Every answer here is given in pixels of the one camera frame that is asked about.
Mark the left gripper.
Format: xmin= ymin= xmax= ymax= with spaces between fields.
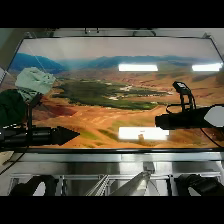
xmin=31 ymin=126 xmax=60 ymax=147

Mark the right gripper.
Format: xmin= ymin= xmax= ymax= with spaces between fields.
xmin=154 ymin=112 xmax=184 ymax=131

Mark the dark green garment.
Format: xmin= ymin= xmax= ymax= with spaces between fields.
xmin=0 ymin=88 xmax=30 ymax=128

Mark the beige garment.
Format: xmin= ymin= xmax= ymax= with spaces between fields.
xmin=0 ymin=150 xmax=15 ymax=166

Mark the pale green garment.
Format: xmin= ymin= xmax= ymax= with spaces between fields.
xmin=14 ymin=66 xmax=57 ymax=103

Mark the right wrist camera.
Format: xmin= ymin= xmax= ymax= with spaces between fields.
xmin=165 ymin=80 xmax=198 ymax=118

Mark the black cable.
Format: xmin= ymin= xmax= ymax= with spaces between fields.
xmin=199 ymin=127 xmax=224 ymax=150
xmin=132 ymin=28 xmax=157 ymax=37
xmin=0 ymin=145 xmax=30 ymax=177

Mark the silver frame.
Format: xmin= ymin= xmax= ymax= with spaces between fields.
xmin=0 ymin=27 xmax=224 ymax=197

